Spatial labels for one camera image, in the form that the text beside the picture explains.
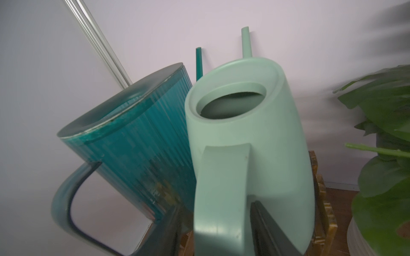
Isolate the green monstera plant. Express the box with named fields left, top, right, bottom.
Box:
left=336, top=65, right=410, bottom=256

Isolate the light green watering can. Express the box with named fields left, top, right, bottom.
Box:
left=185, top=27, right=315, bottom=256

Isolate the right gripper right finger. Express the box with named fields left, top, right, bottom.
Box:
left=250, top=201, right=303, bottom=256

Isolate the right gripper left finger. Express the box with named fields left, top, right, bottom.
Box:
left=132, top=205, right=184, bottom=256

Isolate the white ribbed plant pot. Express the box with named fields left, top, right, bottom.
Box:
left=347, top=218, right=377, bottom=256

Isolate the dark green watering can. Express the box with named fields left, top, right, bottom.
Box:
left=51, top=63, right=196, bottom=256

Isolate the wooden two-tier shelf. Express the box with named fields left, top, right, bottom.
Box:
left=178, top=150, right=338, bottom=256

